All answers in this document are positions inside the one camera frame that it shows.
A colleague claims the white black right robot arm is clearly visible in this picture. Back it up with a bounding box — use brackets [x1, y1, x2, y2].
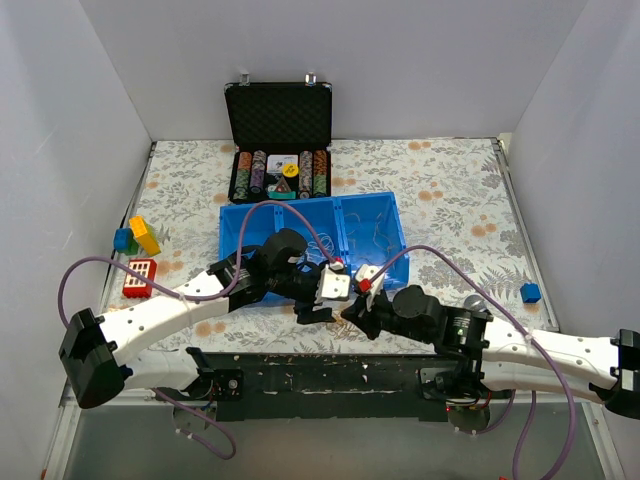
[342, 286, 639, 419]

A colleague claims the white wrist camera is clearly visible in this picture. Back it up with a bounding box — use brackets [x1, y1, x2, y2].
[353, 264, 385, 311]
[316, 266, 351, 303]

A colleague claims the blue toy cube right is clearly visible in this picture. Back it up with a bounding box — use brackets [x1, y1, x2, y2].
[520, 283, 542, 304]

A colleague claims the blue toy brick left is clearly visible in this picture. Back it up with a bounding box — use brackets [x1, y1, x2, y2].
[113, 228, 133, 253]

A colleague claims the floral table mat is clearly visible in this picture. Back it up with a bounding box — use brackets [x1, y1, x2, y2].
[97, 137, 556, 356]

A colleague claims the yellow toy brick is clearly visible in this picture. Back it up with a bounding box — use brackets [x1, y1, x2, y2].
[129, 215, 161, 257]

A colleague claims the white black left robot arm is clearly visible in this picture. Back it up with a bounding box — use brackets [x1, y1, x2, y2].
[59, 228, 344, 409]

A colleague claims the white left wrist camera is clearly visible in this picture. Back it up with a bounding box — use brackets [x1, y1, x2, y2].
[316, 266, 351, 303]

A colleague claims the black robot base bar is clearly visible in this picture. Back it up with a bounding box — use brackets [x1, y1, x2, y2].
[154, 352, 494, 424]

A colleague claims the blue three-compartment plastic bin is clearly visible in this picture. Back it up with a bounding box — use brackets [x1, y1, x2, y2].
[243, 192, 406, 274]

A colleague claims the green toy brick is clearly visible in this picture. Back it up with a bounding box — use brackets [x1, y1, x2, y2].
[124, 240, 140, 256]

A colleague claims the black poker chip case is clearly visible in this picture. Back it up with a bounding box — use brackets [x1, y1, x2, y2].
[224, 73, 333, 204]

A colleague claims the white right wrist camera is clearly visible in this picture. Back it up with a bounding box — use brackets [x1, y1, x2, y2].
[353, 264, 385, 311]

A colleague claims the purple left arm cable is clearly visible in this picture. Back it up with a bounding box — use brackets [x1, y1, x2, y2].
[57, 200, 346, 459]

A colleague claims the red white window brick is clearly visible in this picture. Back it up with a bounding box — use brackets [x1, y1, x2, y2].
[122, 258, 157, 299]

